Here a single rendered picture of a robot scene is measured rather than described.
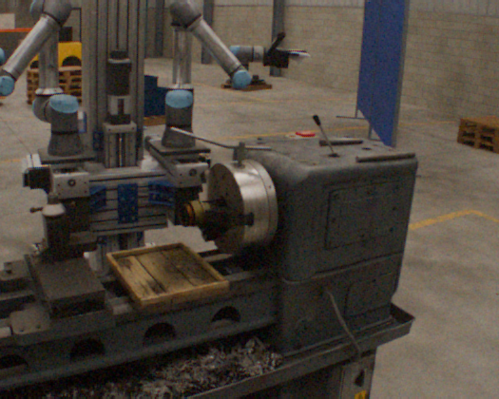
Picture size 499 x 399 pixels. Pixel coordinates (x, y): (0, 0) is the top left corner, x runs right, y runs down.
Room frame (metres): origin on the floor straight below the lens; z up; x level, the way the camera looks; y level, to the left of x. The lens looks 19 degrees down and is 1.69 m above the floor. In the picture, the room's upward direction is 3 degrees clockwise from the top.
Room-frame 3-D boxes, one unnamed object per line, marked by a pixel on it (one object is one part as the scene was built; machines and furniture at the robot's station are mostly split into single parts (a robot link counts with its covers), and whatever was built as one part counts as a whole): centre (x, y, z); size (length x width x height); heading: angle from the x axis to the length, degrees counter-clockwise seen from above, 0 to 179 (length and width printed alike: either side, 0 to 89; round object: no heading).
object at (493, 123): (8.69, -4.25, 0.22); 1.25 x 0.86 x 0.44; 127
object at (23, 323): (1.38, 0.60, 0.90); 0.47 x 0.30 x 0.06; 32
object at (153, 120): (8.70, 1.97, 0.39); 1.20 x 0.80 x 0.79; 132
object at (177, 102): (2.27, 0.32, 1.33); 0.13 x 0.12 x 0.14; 5
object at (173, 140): (2.26, 0.32, 1.21); 0.15 x 0.15 x 0.10
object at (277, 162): (1.94, -0.28, 1.06); 0.59 x 0.48 x 0.39; 122
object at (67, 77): (10.55, 4.03, 0.36); 1.26 x 0.86 x 0.73; 136
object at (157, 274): (1.58, 0.27, 0.89); 0.36 x 0.30 x 0.04; 32
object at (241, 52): (2.42, 0.07, 1.56); 0.11 x 0.08 x 0.09; 95
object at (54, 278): (1.41, 0.57, 0.95); 0.43 x 0.17 x 0.05; 32
